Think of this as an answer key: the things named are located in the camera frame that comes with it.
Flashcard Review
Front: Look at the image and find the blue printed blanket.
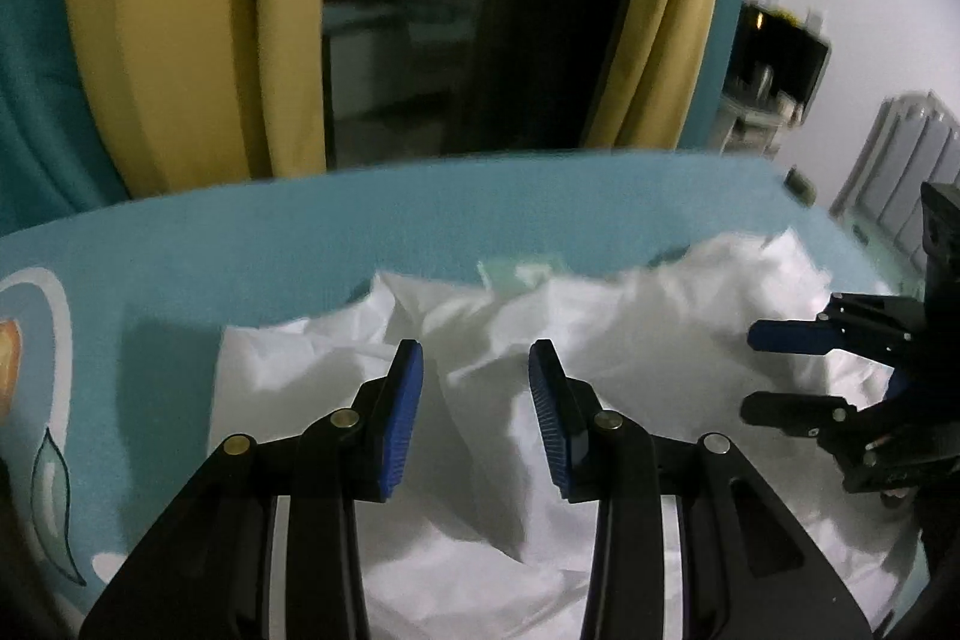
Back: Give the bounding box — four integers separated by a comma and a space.
0, 149, 935, 640

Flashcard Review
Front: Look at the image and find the yellow curtain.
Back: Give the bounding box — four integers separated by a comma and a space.
581, 0, 734, 150
62, 0, 332, 202

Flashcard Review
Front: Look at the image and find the white radiator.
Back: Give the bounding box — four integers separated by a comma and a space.
827, 91, 960, 270

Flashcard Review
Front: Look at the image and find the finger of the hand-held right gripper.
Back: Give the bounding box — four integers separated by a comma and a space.
739, 389, 920, 497
747, 292, 923, 366

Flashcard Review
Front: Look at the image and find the black television on stand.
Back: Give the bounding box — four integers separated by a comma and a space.
716, 0, 835, 163

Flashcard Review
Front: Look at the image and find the white garment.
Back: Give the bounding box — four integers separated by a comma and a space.
216, 227, 932, 640

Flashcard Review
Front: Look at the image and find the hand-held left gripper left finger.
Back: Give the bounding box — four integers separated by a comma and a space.
79, 338, 425, 640

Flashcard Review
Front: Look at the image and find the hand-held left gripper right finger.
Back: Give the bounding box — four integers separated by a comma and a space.
527, 338, 875, 640

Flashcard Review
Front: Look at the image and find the teal curtain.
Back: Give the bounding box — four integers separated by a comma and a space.
0, 0, 132, 236
675, 0, 755, 155

